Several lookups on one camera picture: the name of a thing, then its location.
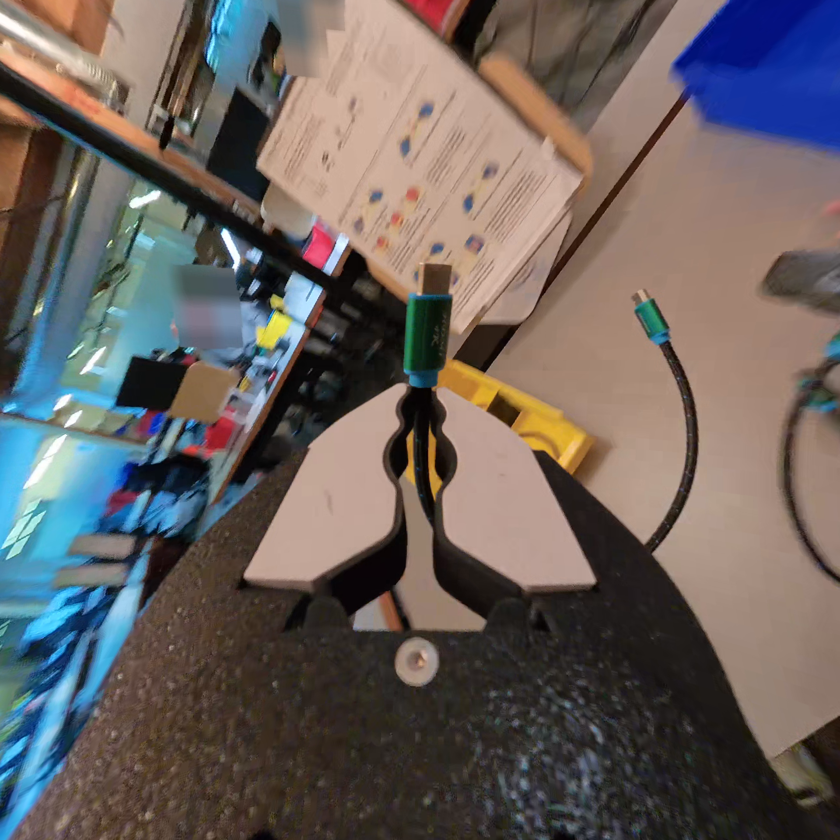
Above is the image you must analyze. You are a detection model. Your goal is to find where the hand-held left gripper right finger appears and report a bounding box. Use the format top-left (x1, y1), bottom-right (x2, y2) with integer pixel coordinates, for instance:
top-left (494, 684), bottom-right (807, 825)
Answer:
top-left (432, 386), bottom-right (599, 619)

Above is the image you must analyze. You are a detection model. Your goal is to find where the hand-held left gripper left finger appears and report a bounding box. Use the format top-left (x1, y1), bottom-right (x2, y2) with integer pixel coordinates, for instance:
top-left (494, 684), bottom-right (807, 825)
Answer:
top-left (243, 382), bottom-right (412, 616)

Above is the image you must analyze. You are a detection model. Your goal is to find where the green plug braided cable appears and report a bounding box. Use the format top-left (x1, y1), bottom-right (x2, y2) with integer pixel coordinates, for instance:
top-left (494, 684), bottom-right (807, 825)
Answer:
top-left (631, 289), bottom-right (699, 555)
top-left (402, 262), bottom-right (455, 529)

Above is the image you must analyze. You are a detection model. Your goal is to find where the black braided hub cable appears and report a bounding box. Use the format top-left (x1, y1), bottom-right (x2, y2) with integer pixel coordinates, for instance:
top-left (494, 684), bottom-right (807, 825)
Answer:
top-left (780, 331), bottom-right (840, 585)

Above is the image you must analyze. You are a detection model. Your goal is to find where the black switch hub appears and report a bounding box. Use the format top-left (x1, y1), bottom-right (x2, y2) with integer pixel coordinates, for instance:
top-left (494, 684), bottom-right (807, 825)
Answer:
top-left (761, 249), bottom-right (840, 312)

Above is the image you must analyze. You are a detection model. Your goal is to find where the grey desk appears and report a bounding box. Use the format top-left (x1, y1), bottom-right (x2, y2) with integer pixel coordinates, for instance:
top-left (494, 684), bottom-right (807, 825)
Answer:
top-left (394, 98), bottom-right (840, 762)

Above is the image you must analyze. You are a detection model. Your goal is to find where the yellow plastic bin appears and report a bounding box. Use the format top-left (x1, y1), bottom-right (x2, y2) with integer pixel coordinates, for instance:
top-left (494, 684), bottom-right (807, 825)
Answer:
top-left (407, 359), bottom-right (595, 475)

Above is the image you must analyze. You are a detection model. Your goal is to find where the cardboard box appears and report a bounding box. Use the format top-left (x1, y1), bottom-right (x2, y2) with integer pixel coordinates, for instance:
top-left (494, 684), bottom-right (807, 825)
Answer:
top-left (172, 362), bottom-right (240, 424)

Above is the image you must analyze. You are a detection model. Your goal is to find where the black panel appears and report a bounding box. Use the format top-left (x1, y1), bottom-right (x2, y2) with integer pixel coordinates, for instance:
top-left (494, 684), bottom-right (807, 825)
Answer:
top-left (117, 356), bottom-right (191, 409)

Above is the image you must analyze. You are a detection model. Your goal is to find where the printed instruction sheet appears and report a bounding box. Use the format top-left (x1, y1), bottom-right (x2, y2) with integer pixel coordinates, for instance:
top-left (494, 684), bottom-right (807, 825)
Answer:
top-left (256, 0), bottom-right (585, 336)

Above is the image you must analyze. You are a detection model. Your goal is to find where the black pole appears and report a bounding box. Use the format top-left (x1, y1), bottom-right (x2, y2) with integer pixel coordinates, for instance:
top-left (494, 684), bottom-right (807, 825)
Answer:
top-left (0, 59), bottom-right (349, 290)

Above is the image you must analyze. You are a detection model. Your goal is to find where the blue plastic bin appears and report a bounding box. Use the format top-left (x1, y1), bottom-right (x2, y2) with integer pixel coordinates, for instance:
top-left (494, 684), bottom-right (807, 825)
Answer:
top-left (669, 0), bottom-right (840, 152)

